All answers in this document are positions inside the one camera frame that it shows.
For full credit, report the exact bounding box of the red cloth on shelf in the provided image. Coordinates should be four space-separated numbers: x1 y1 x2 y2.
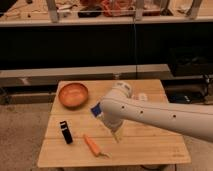
101 0 135 17

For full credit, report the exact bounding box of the blue sponge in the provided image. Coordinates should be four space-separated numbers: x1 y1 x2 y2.
91 103 102 117

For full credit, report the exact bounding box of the black object on shelf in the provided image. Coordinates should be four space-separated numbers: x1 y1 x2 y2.
78 5 102 18

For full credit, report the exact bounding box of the blue hanging cable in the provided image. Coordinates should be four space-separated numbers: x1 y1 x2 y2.
133 16 139 80

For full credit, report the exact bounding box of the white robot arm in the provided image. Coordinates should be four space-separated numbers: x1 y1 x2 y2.
100 81 213 142

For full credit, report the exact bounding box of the white squeeze tube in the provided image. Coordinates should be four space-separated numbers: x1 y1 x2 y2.
138 93 148 101

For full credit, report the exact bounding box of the orange wooden bowl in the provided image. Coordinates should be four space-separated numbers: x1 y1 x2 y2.
58 82 89 108

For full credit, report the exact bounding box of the orange pepper with green stem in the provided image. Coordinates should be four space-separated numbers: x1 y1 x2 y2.
83 135 107 157

